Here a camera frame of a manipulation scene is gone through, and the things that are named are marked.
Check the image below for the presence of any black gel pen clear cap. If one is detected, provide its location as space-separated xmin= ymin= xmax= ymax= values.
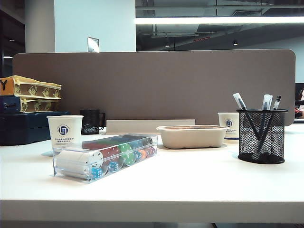
xmin=233 ymin=93 xmax=262 ymax=152
xmin=257 ymin=95 xmax=282 ymax=155
xmin=257 ymin=94 xmax=274 ymax=157

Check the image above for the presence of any black mesh pen holder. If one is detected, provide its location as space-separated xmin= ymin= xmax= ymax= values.
xmin=236 ymin=109 xmax=289 ymax=164

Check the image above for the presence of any brown desk divider panel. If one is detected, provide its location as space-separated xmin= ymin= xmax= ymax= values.
xmin=12 ymin=48 xmax=297 ymax=126

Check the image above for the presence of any beige pulp tray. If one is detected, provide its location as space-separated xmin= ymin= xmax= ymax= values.
xmin=156 ymin=124 xmax=228 ymax=150

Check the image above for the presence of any green poker chips stack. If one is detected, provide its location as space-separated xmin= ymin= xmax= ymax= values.
xmin=118 ymin=143 xmax=137 ymax=167

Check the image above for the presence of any red poker chips stack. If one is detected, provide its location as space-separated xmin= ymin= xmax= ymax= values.
xmin=82 ymin=140 xmax=121 ymax=159

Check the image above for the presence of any black mug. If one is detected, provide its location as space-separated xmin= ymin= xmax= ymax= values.
xmin=79 ymin=109 xmax=106 ymax=135

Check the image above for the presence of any blue die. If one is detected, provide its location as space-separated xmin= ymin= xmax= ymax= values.
xmin=108 ymin=161 xmax=120 ymax=173
xmin=90 ymin=167 xmax=103 ymax=180

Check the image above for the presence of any white paper cup blue logo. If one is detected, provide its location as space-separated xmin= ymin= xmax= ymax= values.
xmin=47 ymin=115 xmax=84 ymax=146
xmin=218 ymin=112 xmax=240 ymax=141

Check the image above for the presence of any clear plastic poker chip case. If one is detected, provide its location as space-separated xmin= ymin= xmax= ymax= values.
xmin=52 ymin=133 xmax=158 ymax=184

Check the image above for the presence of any white poker chips stack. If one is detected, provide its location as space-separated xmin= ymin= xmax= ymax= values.
xmin=56 ymin=150 xmax=104 ymax=178

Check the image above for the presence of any ceiling light strip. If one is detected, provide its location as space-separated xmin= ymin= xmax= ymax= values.
xmin=134 ymin=16 xmax=304 ymax=25

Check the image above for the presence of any blue yellow game box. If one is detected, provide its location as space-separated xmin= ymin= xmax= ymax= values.
xmin=0 ymin=95 xmax=62 ymax=114

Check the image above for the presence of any yellow orange game box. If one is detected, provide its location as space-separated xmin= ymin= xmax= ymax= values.
xmin=0 ymin=75 xmax=62 ymax=99

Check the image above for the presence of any navy blue box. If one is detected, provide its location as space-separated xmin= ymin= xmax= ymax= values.
xmin=0 ymin=110 xmax=71 ymax=146

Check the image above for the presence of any black monitor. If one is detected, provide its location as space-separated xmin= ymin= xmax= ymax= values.
xmin=295 ymin=82 xmax=304 ymax=120

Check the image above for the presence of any beige cable tray lid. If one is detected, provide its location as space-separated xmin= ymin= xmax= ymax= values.
xmin=106 ymin=119 xmax=196 ymax=133

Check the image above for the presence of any small wall sign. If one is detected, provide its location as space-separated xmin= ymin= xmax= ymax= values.
xmin=87 ymin=36 xmax=100 ymax=53

